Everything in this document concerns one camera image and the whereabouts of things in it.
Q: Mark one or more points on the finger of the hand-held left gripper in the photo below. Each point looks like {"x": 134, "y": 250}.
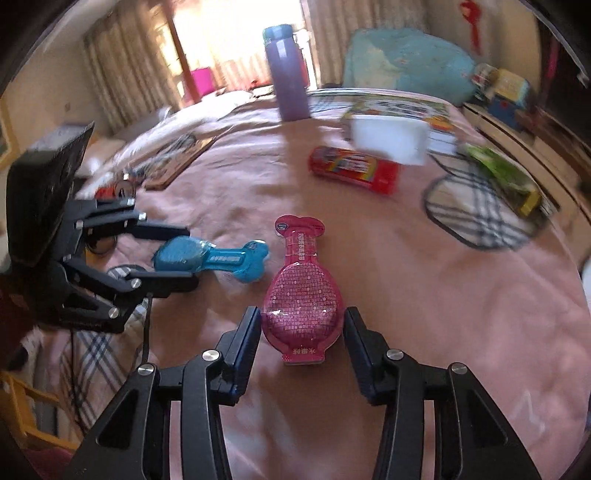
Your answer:
{"x": 157, "y": 230}
{"x": 166, "y": 282}

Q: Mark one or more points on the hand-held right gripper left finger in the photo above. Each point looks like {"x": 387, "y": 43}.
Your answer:
{"x": 247, "y": 350}

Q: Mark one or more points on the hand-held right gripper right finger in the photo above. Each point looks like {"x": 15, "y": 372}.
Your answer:
{"x": 358, "y": 350}

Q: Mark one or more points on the blue bottle-shaped sachet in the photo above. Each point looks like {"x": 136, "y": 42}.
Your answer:
{"x": 221, "y": 261}

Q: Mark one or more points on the pink bottle-shaped sachet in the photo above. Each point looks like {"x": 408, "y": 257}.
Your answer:
{"x": 302, "y": 295}

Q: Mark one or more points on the crushed red can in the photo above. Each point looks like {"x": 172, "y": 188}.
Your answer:
{"x": 106, "y": 191}

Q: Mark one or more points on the white pillow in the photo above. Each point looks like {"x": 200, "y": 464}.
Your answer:
{"x": 198, "y": 117}

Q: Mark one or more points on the magenta plastic stool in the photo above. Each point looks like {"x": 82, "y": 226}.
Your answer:
{"x": 202, "y": 83}

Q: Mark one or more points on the red candy tube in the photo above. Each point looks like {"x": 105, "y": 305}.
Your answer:
{"x": 351, "y": 167}

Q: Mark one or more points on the yellow wooden chair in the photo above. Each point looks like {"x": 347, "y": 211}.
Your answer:
{"x": 46, "y": 436}

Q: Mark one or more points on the purple thermos bottle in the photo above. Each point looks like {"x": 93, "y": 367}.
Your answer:
{"x": 288, "y": 78}

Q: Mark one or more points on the small white box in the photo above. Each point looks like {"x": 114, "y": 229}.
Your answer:
{"x": 388, "y": 138}

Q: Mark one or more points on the green snack packet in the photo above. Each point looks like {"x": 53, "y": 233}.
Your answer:
{"x": 498, "y": 173}

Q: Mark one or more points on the blue floral quilt bundle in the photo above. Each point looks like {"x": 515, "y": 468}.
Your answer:
{"x": 406, "y": 64}

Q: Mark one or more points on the colourful toy cash register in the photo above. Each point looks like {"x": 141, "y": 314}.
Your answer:
{"x": 508, "y": 97}

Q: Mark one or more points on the black flat television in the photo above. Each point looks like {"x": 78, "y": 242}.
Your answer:
{"x": 565, "y": 101}

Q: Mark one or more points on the red heart hanging decoration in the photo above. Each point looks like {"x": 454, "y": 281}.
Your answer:
{"x": 471, "y": 18}

